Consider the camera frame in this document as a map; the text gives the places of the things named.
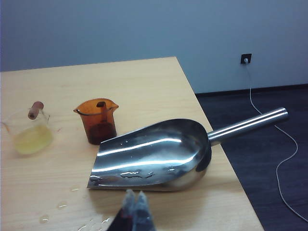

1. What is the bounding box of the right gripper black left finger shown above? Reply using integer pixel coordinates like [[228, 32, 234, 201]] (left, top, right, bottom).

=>
[[107, 189, 136, 231]]

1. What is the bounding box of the stainless steel scoop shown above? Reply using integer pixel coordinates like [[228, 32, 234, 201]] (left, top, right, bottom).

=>
[[86, 107, 289, 193]]

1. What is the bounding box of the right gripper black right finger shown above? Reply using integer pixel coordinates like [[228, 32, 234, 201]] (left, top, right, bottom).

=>
[[132, 191, 157, 231]]

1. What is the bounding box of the white power cable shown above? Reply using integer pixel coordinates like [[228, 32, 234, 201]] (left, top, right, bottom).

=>
[[245, 62, 308, 223]]

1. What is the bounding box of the measuring cup with yellow liquid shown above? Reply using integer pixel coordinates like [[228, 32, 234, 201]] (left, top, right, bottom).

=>
[[0, 101, 53, 156]]

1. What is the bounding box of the black wall socket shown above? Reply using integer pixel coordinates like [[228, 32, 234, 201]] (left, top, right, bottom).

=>
[[240, 53, 253, 64]]

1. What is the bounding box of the amber glass measuring cup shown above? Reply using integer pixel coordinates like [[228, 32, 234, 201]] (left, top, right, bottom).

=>
[[73, 98, 119, 145]]

